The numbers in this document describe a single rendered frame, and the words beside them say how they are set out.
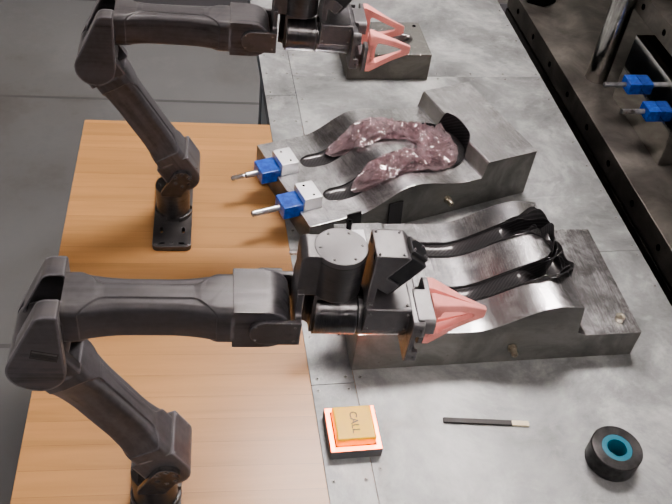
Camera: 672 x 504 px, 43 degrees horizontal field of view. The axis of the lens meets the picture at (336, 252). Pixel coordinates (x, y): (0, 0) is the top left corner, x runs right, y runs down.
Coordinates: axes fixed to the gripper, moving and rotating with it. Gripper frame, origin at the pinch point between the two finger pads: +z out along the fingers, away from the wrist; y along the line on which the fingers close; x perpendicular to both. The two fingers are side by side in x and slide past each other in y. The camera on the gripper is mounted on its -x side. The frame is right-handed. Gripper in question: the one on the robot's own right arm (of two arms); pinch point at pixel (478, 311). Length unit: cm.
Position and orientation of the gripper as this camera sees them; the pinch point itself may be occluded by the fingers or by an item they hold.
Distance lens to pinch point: 100.1
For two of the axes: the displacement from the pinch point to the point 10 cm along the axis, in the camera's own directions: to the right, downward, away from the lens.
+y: -0.9, -7.0, 7.1
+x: -1.4, 7.1, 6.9
